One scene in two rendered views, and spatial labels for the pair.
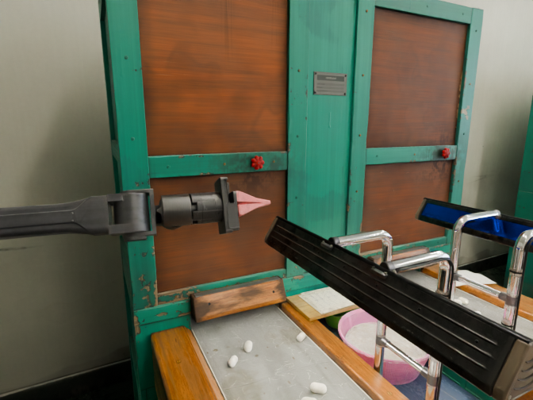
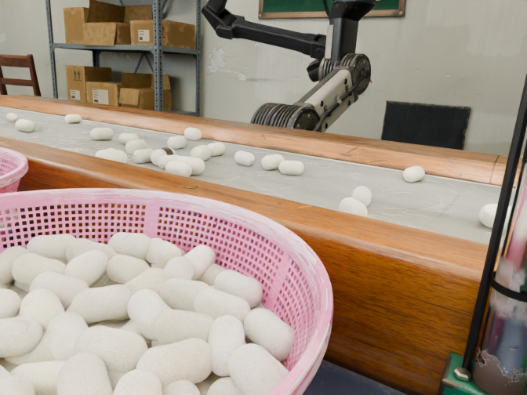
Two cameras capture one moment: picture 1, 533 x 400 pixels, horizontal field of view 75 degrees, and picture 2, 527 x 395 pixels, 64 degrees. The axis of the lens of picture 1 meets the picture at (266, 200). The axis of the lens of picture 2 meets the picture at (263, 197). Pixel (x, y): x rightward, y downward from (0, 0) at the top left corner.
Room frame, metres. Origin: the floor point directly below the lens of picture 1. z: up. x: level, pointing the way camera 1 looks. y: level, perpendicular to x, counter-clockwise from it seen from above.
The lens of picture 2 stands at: (0.71, -0.55, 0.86)
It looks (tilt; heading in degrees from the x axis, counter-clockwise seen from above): 16 degrees down; 147
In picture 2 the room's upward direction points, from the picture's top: 3 degrees clockwise
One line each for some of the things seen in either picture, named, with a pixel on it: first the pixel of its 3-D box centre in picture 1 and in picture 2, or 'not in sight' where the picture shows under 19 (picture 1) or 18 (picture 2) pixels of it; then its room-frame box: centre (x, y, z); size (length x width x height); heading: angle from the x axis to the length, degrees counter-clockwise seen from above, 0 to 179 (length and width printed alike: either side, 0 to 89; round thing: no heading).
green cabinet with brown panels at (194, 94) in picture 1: (295, 133); not in sight; (1.43, -0.12, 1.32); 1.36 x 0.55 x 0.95; 116
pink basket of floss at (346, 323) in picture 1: (384, 345); not in sight; (0.90, -0.34, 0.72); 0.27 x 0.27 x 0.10
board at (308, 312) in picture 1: (338, 298); not in sight; (1.10, -0.25, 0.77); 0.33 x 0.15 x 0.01; 116
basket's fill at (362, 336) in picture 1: (384, 349); not in sight; (0.90, -0.34, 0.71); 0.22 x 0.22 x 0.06
